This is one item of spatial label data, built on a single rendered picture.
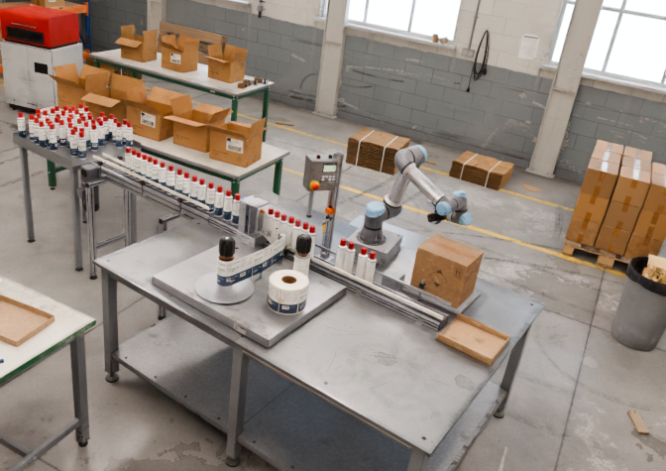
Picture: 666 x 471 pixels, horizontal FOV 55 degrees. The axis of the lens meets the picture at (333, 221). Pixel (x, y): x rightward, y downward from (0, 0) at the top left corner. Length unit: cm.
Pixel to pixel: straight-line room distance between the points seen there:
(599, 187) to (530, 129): 249
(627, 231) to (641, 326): 141
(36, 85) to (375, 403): 666
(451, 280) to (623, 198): 319
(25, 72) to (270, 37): 346
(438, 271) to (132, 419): 192
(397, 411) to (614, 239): 410
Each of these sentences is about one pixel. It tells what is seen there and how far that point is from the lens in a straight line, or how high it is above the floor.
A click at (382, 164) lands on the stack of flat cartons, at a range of 764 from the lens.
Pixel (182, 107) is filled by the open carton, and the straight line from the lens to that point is 567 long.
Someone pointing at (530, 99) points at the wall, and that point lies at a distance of 864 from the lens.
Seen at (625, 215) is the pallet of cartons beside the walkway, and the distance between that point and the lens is 650.
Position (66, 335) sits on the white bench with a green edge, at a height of 80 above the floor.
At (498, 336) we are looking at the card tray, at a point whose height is 84.
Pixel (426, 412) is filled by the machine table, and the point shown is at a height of 83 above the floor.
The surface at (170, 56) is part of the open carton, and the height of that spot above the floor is 95.
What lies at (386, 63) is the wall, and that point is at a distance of 913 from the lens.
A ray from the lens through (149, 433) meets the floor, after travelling 387.
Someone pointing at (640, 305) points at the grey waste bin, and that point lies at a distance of 531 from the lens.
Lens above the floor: 271
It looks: 26 degrees down
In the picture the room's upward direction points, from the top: 8 degrees clockwise
